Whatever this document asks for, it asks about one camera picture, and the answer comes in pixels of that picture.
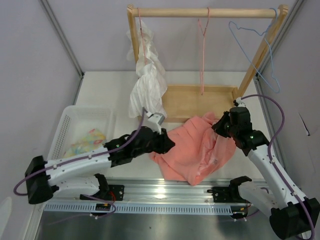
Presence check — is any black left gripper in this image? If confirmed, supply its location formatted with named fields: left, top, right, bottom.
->
left=133, top=125, right=175, bottom=159

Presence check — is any pink skirt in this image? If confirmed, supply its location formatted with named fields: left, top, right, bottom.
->
left=149, top=112, right=236, bottom=186

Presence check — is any pink wire hanger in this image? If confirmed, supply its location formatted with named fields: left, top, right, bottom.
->
left=197, top=7, right=210, bottom=95

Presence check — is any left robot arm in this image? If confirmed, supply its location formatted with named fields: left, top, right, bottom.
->
left=25, top=126, right=175, bottom=205

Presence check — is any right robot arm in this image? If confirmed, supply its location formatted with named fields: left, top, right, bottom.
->
left=212, top=106, right=320, bottom=240

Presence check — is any white garment on hanger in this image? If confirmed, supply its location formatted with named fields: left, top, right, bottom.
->
left=128, top=20, right=168, bottom=118

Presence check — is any pink hanger with white garment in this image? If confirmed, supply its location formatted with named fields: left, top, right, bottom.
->
left=137, top=7, right=148, bottom=66

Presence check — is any wooden clothes rack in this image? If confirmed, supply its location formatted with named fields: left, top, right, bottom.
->
left=127, top=4, right=289, bottom=123

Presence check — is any pastel floral cloth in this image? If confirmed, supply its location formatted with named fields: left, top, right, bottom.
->
left=63, top=128, right=106, bottom=158

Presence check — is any white plastic basket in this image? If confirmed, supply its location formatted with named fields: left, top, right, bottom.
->
left=45, top=105, right=116, bottom=173

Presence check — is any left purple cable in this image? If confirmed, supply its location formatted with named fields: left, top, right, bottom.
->
left=12, top=107, right=146, bottom=197

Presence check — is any purple cable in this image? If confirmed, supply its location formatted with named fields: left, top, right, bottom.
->
left=12, top=107, right=146, bottom=197
left=239, top=94, right=316, bottom=240

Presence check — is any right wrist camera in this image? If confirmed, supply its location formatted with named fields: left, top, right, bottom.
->
left=233, top=97, right=247, bottom=108

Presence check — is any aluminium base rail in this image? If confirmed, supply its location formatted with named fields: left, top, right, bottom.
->
left=43, top=176, right=276, bottom=216

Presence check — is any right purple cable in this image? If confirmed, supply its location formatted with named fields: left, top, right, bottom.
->
left=239, top=94, right=316, bottom=240

